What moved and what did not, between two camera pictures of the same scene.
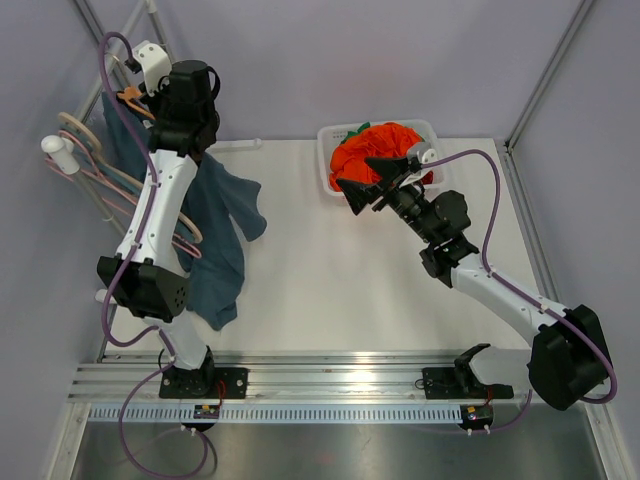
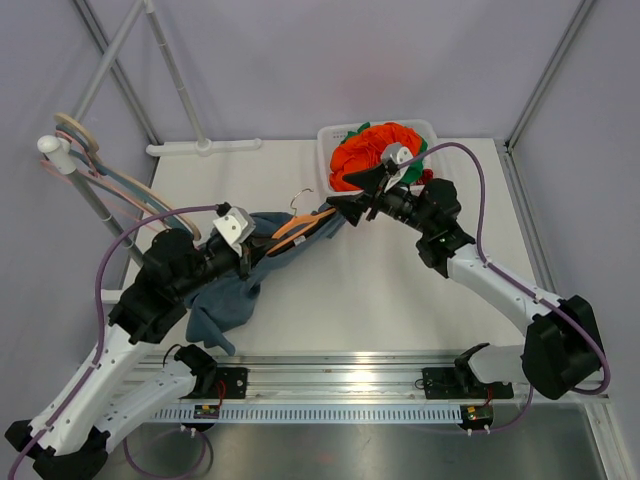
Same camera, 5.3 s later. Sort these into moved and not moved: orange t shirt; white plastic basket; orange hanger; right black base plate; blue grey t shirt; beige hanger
Moved: orange hanger; blue grey t shirt
Not moved: right black base plate; white plastic basket; orange t shirt; beige hanger
